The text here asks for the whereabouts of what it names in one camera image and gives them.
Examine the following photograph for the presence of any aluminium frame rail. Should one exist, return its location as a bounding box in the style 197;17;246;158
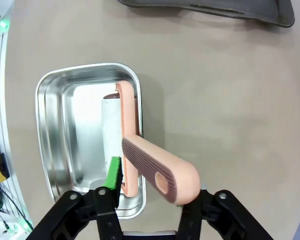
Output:
0;32;35;230

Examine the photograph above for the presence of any dark brown serving tray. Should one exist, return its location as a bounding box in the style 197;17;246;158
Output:
116;0;296;28

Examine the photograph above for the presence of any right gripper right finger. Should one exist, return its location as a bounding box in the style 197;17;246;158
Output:
176;188;276;240

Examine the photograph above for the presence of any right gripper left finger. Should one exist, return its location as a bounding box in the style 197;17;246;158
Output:
31;156;125;240

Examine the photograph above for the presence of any rectangular metal tin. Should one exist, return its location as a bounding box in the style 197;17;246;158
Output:
34;62;147;220

